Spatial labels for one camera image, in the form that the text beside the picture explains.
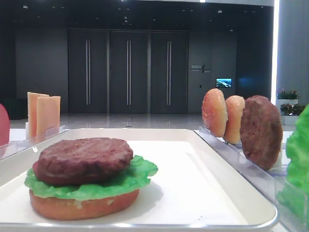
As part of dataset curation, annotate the wall display screen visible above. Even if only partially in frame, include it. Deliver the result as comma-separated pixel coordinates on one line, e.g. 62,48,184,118
216,78,232,88

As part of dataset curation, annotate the white rectangular tray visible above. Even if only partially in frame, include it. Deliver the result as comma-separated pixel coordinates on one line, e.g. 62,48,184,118
0,129,279,232

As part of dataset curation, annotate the green lettuce leaf on burger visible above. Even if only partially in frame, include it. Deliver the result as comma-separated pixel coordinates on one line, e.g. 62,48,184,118
24,155,158,201

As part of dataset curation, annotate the sesame bun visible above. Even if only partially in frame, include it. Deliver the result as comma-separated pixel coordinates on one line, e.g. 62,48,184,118
223,95,245,144
201,88,228,137

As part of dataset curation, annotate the red tomato slice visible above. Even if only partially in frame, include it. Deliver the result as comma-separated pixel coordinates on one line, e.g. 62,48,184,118
0,104,10,146

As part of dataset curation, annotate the sesame bun far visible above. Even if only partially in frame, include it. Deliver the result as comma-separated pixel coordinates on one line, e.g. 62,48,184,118
201,88,228,137

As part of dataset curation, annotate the standing green lettuce leaf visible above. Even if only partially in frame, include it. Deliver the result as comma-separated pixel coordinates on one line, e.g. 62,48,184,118
277,106,309,222

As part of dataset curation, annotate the standing brown meat patty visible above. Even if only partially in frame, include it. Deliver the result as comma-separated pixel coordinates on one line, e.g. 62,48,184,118
240,95,283,171

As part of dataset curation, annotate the bottom bun slice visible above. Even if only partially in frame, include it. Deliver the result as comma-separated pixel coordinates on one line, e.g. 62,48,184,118
29,189,140,220

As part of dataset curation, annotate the orange cheese slice front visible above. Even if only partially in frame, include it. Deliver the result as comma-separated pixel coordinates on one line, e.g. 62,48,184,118
36,96,61,136

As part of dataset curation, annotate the potted flower planter upper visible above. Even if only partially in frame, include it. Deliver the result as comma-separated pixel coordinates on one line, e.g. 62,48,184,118
276,89,299,108

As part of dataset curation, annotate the clear acrylic rail right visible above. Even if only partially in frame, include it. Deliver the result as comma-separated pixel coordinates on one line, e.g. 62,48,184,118
198,126,309,232

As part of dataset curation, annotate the clear acrylic rail left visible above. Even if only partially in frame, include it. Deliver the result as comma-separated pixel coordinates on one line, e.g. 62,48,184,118
0,126,68,160

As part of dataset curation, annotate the potted flower planter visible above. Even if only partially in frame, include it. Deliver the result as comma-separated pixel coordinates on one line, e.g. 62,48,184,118
276,89,299,108
281,103,305,126

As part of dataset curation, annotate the sesame bun near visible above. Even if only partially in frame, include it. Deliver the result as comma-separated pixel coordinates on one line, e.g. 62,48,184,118
223,95,245,144

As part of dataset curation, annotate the brown meat patty on burger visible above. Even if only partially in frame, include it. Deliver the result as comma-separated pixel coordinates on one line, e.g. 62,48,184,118
32,137,133,186

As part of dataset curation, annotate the potted flower planter lower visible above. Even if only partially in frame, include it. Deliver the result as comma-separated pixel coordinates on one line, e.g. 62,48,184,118
281,103,305,126

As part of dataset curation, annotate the orange cheese slice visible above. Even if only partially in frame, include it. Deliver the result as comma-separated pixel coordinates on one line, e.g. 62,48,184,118
36,96,61,136
27,92,49,138

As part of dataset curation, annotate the clear acrylic rail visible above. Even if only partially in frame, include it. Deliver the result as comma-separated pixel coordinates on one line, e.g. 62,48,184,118
0,126,68,160
198,126,309,232

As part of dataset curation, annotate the orange cheese slice rear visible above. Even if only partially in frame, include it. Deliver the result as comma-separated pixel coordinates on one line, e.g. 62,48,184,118
27,92,49,138

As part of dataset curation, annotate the dark triple door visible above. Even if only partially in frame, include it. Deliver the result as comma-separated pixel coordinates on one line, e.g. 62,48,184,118
68,29,188,114

